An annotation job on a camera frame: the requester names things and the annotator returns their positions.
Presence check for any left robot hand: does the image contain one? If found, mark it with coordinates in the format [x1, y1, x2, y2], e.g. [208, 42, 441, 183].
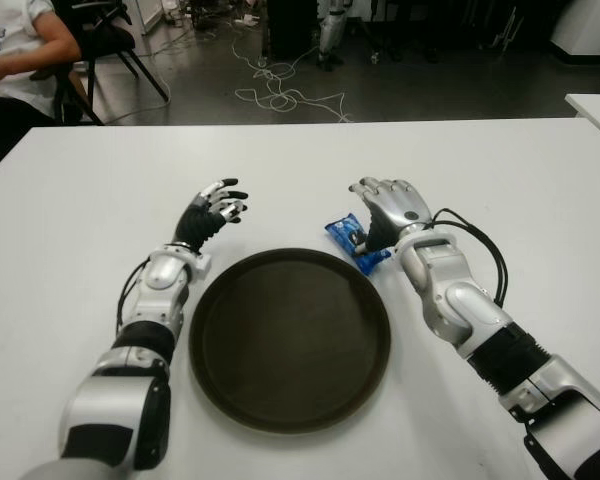
[173, 176, 250, 251]

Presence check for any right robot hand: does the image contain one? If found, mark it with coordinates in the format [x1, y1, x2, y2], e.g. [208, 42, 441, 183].
[348, 175, 434, 256]

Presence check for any blue Oreo packet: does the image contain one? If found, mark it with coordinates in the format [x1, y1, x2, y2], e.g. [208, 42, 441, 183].
[323, 212, 394, 275]

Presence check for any round brown tray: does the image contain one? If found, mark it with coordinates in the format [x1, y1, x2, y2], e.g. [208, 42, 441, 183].
[187, 247, 393, 434]

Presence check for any silver humanoid robot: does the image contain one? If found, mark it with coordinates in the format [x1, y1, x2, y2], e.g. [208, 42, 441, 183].
[315, 0, 351, 65]

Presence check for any black cabinet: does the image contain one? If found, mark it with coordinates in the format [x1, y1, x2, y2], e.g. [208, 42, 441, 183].
[267, 0, 324, 59]

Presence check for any black office chair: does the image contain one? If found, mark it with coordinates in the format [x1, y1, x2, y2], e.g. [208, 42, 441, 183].
[52, 0, 171, 126]

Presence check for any white board panel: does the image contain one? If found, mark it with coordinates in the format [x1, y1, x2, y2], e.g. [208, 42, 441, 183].
[132, 0, 164, 36]

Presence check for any seated person white shirt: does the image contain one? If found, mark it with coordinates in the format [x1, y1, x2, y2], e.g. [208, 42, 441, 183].
[0, 0, 84, 184]

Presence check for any white cabinet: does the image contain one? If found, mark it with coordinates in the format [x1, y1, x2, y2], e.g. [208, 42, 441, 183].
[549, 0, 600, 66]

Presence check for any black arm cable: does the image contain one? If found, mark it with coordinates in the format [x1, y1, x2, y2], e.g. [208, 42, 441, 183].
[429, 208, 510, 309]
[115, 259, 151, 334]

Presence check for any white floor cable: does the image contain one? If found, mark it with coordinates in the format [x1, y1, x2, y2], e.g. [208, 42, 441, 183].
[231, 33, 356, 124]

